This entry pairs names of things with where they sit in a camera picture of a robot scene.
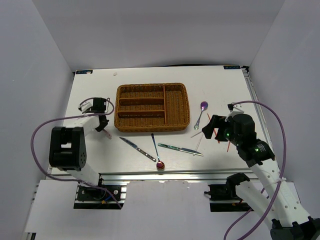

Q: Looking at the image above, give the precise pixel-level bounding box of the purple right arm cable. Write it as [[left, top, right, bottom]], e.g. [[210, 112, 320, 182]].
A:
[[223, 100, 287, 240]]

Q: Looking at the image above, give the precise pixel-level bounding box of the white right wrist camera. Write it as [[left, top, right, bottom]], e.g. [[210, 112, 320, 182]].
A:
[[227, 103, 244, 118]]

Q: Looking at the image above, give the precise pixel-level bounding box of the blue table label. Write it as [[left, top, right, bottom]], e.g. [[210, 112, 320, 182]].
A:
[[75, 69, 93, 75], [223, 65, 242, 70]]

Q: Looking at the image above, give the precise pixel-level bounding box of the left blue table label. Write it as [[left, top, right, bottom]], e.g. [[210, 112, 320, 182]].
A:
[[75, 69, 93, 75]]

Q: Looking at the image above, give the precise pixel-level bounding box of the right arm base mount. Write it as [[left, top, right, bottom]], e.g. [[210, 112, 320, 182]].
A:
[[204, 184, 250, 213]]

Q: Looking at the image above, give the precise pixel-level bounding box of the aluminium table frame rail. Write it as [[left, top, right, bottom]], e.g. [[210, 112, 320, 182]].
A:
[[46, 65, 288, 185]]

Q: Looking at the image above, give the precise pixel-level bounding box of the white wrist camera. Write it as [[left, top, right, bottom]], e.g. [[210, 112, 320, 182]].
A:
[[227, 103, 244, 118], [78, 101, 93, 113]]

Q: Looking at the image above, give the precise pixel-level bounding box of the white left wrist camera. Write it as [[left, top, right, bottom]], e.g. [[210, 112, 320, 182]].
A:
[[78, 101, 93, 113]]

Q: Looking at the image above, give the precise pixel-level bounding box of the green handled table knife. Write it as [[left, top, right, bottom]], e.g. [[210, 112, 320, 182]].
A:
[[157, 143, 204, 157]]

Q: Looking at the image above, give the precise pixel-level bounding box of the right blue table label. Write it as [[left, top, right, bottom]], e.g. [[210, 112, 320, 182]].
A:
[[223, 65, 242, 70]]

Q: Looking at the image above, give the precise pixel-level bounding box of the woven wicker cutlery tray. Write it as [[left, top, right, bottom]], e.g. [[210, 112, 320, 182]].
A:
[[114, 82, 190, 133]]

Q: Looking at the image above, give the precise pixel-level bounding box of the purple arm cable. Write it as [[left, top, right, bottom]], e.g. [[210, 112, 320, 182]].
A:
[[223, 100, 287, 240], [30, 96, 123, 210]]

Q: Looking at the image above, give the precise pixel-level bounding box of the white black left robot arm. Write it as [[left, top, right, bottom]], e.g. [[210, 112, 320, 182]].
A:
[[49, 97, 111, 200]]

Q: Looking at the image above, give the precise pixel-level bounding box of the iridescent round bowl spoon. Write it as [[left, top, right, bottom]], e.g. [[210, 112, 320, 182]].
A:
[[151, 133, 165, 170]]

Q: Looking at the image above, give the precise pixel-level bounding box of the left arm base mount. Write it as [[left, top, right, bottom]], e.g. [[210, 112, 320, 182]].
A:
[[73, 184, 127, 210]]

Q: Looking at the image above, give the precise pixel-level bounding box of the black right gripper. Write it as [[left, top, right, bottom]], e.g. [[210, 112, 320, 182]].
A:
[[201, 115, 241, 147]]

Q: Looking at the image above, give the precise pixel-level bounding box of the red chopstick upper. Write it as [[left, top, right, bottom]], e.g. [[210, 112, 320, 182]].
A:
[[207, 113, 220, 144]]

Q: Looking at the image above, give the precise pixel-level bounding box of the pink handled fork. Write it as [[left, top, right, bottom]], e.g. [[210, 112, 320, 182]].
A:
[[103, 129, 112, 140]]

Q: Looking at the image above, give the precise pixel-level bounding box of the purple iridescent spoon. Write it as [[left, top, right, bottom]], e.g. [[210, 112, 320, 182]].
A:
[[193, 101, 209, 130]]

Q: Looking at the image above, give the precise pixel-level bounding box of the white chopstick long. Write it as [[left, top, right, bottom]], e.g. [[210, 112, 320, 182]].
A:
[[195, 133, 204, 152]]

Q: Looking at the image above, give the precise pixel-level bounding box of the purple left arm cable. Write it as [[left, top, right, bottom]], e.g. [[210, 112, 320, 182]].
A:
[[30, 96, 123, 210]]

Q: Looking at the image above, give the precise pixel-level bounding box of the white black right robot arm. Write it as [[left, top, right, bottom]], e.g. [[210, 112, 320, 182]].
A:
[[202, 114, 320, 240]]

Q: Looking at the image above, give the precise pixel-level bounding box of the silver patterned table knife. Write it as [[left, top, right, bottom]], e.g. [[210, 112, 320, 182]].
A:
[[119, 137, 157, 162]]

